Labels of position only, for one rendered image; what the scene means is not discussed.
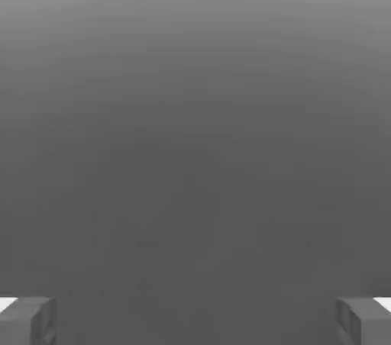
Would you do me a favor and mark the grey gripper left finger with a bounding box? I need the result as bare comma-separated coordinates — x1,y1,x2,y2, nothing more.
0,296,58,345

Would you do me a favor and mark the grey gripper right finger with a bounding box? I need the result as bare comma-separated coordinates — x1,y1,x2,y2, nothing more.
334,296,391,345

